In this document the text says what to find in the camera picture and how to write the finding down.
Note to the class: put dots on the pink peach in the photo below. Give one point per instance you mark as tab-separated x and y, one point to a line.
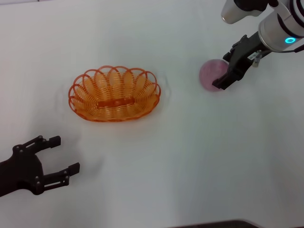
209	73

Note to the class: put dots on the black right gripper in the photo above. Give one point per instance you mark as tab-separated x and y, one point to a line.
242	57

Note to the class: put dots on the dark curved base edge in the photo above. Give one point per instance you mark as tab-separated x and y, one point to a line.
213	225

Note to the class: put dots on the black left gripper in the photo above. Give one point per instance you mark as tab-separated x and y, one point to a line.
23	168

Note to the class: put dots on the orange woven plastic basket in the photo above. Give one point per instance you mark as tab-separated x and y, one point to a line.
116	102

